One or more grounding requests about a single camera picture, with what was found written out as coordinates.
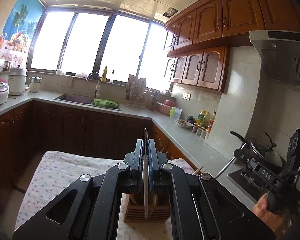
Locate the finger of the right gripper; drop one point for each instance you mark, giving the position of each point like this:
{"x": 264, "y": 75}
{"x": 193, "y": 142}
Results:
{"x": 249, "y": 160}

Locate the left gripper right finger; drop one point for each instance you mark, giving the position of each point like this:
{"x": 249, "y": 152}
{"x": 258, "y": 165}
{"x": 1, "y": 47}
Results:
{"x": 201, "y": 207}

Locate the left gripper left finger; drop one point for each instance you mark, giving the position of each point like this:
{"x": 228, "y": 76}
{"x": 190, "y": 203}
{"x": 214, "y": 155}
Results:
{"x": 89, "y": 207}

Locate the chrome kitchen faucet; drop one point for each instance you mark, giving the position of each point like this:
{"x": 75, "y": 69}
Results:
{"x": 95, "y": 77}

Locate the right human hand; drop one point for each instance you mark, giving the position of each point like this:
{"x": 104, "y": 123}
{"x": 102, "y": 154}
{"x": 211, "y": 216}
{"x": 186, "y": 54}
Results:
{"x": 277, "y": 223}

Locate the black wok with lid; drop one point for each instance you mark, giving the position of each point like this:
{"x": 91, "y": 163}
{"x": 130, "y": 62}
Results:
{"x": 265, "y": 154}

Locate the gas stove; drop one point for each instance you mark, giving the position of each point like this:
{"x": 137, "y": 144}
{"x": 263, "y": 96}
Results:
{"x": 249, "y": 186}

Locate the yellow oil bottle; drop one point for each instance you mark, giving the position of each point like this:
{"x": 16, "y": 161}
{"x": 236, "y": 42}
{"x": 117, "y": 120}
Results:
{"x": 201, "y": 117}

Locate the floral white tablecloth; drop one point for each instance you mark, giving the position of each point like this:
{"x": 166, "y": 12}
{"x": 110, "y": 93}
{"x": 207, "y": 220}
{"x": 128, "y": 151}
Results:
{"x": 57, "y": 170}

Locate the white jug green lid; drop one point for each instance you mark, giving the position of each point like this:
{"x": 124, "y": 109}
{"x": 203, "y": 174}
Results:
{"x": 175, "y": 113}

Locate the lower wooden cabinets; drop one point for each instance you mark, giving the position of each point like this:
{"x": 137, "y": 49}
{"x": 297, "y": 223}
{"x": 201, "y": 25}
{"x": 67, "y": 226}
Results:
{"x": 38, "y": 127}

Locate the wooden cabinets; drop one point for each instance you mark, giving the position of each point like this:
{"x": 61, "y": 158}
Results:
{"x": 38, "y": 127}
{"x": 200, "y": 36}

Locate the pink basin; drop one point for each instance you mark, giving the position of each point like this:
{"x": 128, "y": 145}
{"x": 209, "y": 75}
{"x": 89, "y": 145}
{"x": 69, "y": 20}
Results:
{"x": 165, "y": 107}

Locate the steel range hood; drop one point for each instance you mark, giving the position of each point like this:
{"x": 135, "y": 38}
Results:
{"x": 280, "y": 54}

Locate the green sink basket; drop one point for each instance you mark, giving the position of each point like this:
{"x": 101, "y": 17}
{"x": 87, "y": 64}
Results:
{"x": 105, "y": 103}

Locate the dish drying rack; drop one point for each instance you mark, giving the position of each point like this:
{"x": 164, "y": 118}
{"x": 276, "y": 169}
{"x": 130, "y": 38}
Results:
{"x": 135, "y": 92}

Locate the upper wooden cabinets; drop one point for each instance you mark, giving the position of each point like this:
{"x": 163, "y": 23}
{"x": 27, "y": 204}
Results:
{"x": 200, "y": 36}

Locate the yellow detergent bottle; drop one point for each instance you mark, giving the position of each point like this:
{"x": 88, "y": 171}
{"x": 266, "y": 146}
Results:
{"x": 103, "y": 78}

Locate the small white steamer pot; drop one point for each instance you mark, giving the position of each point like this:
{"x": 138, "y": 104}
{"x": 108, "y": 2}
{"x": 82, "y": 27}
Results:
{"x": 35, "y": 84}

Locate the large white rice cooker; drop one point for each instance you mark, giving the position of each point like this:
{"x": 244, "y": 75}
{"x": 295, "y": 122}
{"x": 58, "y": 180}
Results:
{"x": 17, "y": 80}

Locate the tropical fruit poster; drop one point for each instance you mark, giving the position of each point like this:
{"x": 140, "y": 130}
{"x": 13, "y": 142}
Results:
{"x": 18, "y": 32}

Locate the wall power socket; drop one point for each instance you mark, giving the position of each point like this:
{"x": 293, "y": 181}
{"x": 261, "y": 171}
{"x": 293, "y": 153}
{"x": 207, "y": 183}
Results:
{"x": 186, "y": 96}

